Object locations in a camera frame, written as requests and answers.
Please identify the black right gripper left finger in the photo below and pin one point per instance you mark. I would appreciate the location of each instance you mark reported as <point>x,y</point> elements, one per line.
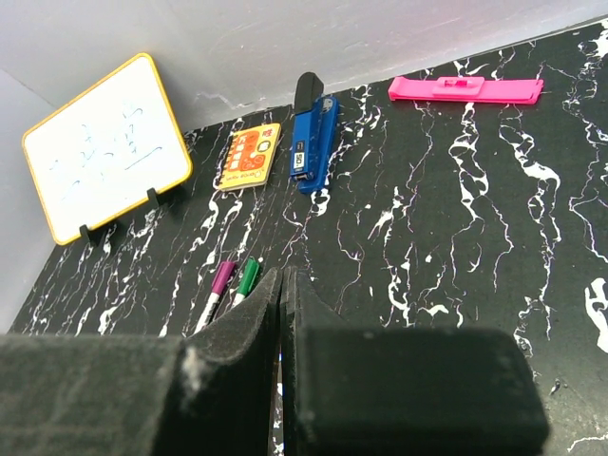
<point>210,393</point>

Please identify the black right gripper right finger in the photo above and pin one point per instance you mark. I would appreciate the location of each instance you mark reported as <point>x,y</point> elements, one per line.
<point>359,390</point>

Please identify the purple marker pen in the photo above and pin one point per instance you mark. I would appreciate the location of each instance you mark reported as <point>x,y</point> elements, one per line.
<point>223,274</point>

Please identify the green marker pen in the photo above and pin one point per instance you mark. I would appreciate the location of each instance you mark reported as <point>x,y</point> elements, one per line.
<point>248,280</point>

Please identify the small orange notebook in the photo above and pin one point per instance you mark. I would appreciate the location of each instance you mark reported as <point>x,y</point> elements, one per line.
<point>250,157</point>

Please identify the small yellow-framed whiteboard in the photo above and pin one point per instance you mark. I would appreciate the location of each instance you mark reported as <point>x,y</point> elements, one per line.
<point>96,157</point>

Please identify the blue stapler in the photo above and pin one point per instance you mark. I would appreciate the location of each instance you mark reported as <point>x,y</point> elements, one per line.
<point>315,121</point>

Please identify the pink plastic clip bar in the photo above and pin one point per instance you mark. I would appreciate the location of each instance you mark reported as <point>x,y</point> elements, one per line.
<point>467,90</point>

